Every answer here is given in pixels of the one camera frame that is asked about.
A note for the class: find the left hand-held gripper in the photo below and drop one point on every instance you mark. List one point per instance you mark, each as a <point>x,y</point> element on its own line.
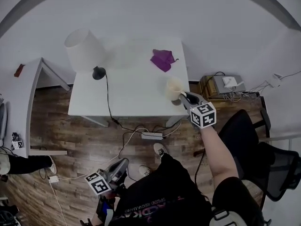
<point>98,183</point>

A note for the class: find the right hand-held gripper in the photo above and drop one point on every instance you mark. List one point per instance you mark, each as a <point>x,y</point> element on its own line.
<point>203,115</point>

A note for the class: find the cream ceramic cup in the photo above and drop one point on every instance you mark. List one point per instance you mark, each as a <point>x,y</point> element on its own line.
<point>173,88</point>

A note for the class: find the purple cloth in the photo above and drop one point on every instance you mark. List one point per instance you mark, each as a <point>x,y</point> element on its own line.
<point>162,59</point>

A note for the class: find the white shade black base lamp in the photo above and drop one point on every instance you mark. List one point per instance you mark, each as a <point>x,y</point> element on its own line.
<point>81,48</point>

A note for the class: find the person's right forearm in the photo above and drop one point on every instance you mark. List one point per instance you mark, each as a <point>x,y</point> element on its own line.
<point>217,156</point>

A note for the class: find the yellow cardboard box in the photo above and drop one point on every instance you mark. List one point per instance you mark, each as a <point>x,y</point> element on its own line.
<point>207,88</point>

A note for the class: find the person's white shoe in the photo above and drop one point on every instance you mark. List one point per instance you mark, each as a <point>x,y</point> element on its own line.
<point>144,171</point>
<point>160,150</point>

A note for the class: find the grey metal box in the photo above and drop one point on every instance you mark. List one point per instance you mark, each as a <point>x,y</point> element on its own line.
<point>218,88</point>

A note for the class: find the white power strip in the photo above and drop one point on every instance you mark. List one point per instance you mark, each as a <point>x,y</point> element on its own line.
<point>151,135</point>

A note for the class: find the white square table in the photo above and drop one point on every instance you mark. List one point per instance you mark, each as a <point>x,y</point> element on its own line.
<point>141,98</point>

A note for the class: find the white flat router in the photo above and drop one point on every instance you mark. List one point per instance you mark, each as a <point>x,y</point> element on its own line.
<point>231,81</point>

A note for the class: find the person's black printed shirt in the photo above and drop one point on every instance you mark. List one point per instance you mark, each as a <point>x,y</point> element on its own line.
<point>169,196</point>

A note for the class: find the white power adapter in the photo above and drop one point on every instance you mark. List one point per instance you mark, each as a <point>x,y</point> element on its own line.
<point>53,179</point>

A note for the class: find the black office chair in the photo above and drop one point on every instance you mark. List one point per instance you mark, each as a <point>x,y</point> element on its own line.
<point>244,138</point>

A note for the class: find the spare hand-held gripper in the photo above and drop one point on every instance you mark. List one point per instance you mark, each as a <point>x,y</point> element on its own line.
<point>17,142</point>

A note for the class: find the reddish brown pouch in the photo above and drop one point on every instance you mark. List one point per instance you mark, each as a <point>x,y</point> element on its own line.
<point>18,70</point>

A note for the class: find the white wall socket adapter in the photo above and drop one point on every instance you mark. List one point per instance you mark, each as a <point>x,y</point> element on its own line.
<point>274,81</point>

